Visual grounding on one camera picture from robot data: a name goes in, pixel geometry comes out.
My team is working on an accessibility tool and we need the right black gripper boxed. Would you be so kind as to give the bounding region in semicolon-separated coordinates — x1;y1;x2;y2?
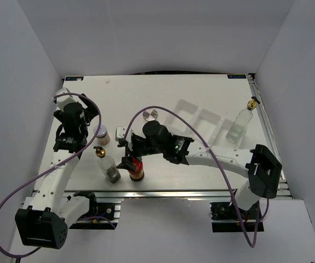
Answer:
116;136;165;171

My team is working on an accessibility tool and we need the dark sauce glass bottle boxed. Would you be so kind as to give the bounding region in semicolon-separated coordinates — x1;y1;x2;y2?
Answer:
94;146;121;184

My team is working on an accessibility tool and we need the small red white lid jar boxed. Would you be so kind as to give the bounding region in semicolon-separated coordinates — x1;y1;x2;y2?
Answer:
93;125;111;146

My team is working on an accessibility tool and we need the tall silver lid spice jar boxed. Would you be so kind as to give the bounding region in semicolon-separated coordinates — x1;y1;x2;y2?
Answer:
142;108;158;122

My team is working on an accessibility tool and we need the clear liquid glass bottle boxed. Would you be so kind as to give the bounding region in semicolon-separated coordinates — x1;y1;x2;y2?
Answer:
226;96;260;144

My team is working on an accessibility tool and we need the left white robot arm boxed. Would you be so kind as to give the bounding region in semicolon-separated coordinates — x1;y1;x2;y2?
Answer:
15;91;99;249

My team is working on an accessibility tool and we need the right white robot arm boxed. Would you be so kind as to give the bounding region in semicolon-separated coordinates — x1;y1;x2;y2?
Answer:
115;121;282;219

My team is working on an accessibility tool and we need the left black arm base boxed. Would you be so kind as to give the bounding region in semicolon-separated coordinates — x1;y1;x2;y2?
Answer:
67;191;118;230

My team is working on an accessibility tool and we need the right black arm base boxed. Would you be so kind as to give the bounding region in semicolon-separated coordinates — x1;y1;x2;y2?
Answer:
210;202;262;233

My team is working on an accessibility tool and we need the red lid sauce jar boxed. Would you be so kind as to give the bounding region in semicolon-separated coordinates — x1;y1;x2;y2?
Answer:
129;162;145;182

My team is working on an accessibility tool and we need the white three compartment tray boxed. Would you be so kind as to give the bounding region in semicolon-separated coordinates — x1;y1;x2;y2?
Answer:
164;99;243;149

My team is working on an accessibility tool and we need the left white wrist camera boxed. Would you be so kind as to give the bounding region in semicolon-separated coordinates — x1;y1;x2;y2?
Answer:
52;88;76;111

